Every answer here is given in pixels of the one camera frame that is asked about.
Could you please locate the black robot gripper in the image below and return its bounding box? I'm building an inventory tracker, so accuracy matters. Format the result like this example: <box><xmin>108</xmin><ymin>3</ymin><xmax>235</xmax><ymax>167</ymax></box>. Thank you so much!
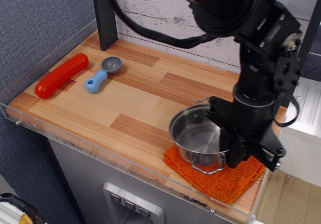
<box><xmin>207</xmin><ymin>96</ymin><xmax>286</xmax><ymax>171</ymax></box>

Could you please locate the stainless steel pot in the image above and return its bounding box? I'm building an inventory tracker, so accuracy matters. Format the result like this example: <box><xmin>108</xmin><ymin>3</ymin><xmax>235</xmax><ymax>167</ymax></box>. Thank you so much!
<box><xmin>169</xmin><ymin>97</ymin><xmax>228</xmax><ymax>175</ymax></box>

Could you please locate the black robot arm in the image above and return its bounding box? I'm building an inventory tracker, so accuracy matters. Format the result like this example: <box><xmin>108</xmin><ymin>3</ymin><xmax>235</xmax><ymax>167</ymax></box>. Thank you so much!
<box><xmin>188</xmin><ymin>0</ymin><xmax>301</xmax><ymax>170</ymax></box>

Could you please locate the orange knitted cloth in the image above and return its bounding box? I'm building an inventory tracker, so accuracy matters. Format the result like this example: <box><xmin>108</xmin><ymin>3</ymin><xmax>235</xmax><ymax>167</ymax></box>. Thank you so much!
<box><xmin>164</xmin><ymin>146</ymin><xmax>266</xmax><ymax>204</ymax></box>

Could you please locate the white toy sink unit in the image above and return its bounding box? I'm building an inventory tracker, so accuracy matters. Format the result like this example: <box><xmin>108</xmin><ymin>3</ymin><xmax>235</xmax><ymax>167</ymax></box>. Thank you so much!
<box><xmin>279</xmin><ymin>77</ymin><xmax>320</xmax><ymax>186</ymax></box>

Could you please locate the grey water dispenser panel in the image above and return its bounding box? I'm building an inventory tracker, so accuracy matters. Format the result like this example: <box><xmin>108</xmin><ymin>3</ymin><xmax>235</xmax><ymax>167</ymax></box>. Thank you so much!
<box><xmin>103</xmin><ymin>181</ymin><xmax>165</xmax><ymax>223</ymax></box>

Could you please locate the clear acrylic table guard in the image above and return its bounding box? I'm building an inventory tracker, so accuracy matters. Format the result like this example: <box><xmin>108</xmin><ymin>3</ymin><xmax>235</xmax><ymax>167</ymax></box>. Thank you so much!
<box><xmin>0</xmin><ymin>20</ymin><xmax>287</xmax><ymax>222</ymax></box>

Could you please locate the silver toy fridge cabinet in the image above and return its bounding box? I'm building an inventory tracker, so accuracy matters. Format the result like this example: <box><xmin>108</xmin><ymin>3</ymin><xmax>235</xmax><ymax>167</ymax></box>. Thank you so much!
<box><xmin>49</xmin><ymin>140</ymin><xmax>251</xmax><ymax>223</ymax></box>

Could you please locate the blue grey ice cream scoop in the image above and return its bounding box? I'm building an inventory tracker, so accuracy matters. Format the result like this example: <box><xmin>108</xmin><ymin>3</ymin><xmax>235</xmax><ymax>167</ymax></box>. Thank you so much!
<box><xmin>84</xmin><ymin>56</ymin><xmax>122</xmax><ymax>93</ymax></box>

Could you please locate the red plastic sausage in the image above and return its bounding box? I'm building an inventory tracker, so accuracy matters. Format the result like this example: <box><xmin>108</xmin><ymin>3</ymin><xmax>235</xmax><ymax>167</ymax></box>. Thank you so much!
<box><xmin>35</xmin><ymin>53</ymin><xmax>89</xmax><ymax>99</ymax></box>

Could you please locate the yellow object at corner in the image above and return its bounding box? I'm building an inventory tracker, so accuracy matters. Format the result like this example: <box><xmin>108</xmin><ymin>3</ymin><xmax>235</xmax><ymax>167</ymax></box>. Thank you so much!
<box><xmin>18</xmin><ymin>213</ymin><xmax>33</xmax><ymax>224</ymax></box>

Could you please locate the dark grey vertical post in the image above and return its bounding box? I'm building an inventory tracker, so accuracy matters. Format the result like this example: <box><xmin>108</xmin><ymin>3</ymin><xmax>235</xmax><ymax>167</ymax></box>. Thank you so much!
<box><xmin>93</xmin><ymin>0</ymin><xmax>118</xmax><ymax>51</ymax></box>

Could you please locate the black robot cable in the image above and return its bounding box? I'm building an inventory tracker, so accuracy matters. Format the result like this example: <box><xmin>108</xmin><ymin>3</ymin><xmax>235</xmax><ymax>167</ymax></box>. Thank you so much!
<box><xmin>100</xmin><ymin>0</ymin><xmax>214</xmax><ymax>49</ymax></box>

